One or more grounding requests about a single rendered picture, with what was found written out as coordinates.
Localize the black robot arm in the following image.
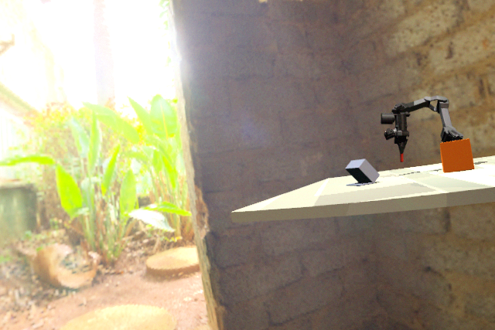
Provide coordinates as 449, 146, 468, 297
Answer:
381, 96, 463, 143

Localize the dark grey square panel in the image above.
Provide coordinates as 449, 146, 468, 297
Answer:
345, 159, 380, 186

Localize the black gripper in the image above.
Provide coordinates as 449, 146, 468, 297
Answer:
394, 123, 409, 153

